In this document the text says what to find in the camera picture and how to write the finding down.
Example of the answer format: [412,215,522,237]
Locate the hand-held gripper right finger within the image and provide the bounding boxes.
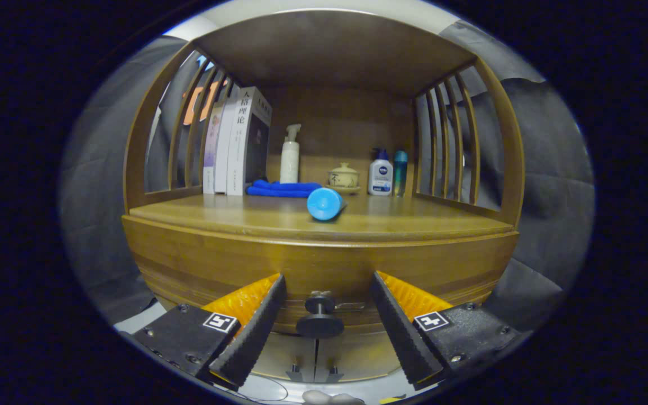
[370,271,521,390]

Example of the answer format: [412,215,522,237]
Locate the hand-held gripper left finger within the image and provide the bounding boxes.
[131,273,288,389]

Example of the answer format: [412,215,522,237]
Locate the black drawer knob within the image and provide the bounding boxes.
[296,291,345,339]

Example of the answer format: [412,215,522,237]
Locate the wooden drawer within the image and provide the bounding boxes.
[122,217,520,334]

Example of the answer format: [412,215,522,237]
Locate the blue white cosmetic tube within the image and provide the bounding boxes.
[307,187,347,222]

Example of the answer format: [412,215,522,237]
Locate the wooden cabinet door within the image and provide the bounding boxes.
[316,331,401,383]
[251,332,318,383]

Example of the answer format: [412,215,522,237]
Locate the wooden countertop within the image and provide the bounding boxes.
[127,193,516,242]

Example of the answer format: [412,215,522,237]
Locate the wooden cabinet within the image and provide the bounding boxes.
[121,8,527,386]

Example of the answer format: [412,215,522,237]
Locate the blue folded cloth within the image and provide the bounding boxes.
[246,179,323,198]

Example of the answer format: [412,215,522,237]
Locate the white lotion bottle blue cap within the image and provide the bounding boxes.
[367,148,394,196]

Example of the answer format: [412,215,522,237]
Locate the teal slim bottle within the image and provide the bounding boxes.
[393,150,409,197]

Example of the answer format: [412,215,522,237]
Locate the beige lidded teacup with saucer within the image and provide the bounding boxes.
[327,162,361,195]

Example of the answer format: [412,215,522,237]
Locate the white pump bottle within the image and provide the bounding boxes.
[280,124,302,184]

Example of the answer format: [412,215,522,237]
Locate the purple spine book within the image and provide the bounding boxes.
[202,101,224,195]

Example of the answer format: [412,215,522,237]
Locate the white spine dark cover book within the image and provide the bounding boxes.
[226,86,273,196]

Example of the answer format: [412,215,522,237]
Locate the thin floor cables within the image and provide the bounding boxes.
[228,374,291,403]

